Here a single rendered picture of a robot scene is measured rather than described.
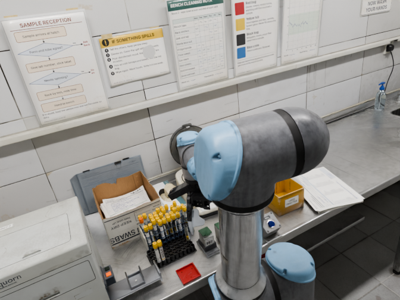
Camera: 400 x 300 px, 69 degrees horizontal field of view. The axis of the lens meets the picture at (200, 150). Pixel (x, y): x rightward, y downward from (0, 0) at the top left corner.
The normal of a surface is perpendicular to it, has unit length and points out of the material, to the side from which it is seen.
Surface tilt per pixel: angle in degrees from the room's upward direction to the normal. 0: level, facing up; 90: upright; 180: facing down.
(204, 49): 93
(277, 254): 7
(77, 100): 95
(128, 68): 92
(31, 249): 0
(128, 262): 0
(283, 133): 45
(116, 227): 88
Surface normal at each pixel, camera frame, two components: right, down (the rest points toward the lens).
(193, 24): 0.48, 0.39
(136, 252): -0.13, -0.89
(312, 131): 0.34, -0.26
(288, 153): 0.24, 0.14
